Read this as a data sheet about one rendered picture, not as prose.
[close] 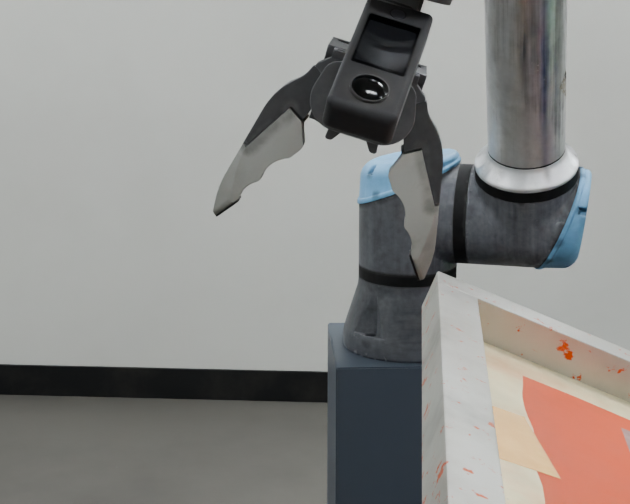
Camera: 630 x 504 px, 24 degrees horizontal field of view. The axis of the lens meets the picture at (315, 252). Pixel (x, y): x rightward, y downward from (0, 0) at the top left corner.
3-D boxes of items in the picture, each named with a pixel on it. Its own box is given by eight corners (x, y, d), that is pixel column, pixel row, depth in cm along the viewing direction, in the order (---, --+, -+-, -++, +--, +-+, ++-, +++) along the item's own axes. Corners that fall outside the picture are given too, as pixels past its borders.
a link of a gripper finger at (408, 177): (459, 251, 105) (420, 131, 104) (461, 271, 100) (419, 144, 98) (418, 263, 106) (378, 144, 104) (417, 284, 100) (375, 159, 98)
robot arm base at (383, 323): (339, 325, 182) (339, 248, 179) (459, 323, 182) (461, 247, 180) (347, 363, 167) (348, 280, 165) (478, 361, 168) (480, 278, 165)
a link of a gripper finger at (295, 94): (274, 176, 101) (375, 103, 99) (271, 181, 99) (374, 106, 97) (233, 122, 100) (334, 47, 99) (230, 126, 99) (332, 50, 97)
